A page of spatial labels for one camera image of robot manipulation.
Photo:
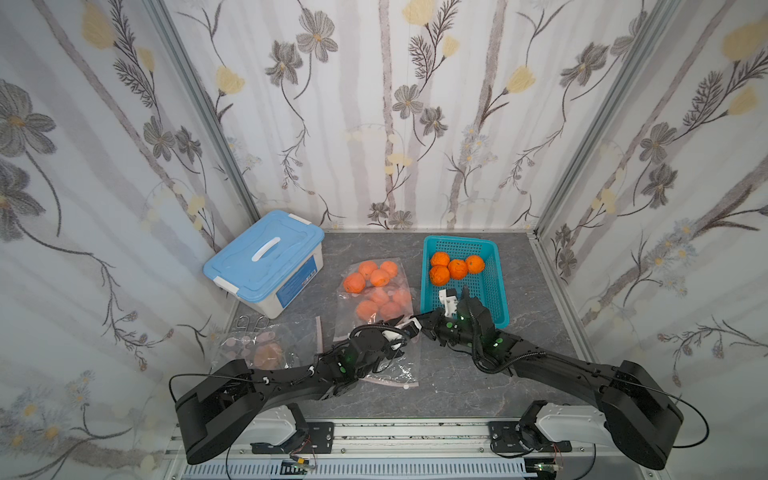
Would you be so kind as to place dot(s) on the clear zip-top bag front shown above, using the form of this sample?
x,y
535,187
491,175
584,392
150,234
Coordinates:
x,y
301,340

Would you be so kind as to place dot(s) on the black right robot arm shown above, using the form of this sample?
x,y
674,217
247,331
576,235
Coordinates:
x,y
624,406

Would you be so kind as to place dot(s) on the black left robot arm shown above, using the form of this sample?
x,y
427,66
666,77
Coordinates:
x,y
212,415

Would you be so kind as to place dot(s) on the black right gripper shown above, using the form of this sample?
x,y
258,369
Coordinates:
x,y
433,321

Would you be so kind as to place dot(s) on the blue lid storage box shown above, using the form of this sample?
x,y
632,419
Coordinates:
x,y
270,263

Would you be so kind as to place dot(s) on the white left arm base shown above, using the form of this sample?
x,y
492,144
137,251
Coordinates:
x,y
285,430

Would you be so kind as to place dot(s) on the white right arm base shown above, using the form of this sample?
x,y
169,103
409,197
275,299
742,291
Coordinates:
x,y
549,427

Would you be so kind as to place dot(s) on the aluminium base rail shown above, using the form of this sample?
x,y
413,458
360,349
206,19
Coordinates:
x,y
410,449

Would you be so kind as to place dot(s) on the clear zip-top bag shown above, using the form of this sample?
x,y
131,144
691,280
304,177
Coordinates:
x,y
374,291
301,340

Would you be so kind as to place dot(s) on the teal plastic basket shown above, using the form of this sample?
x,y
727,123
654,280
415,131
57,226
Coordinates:
x,y
487,286

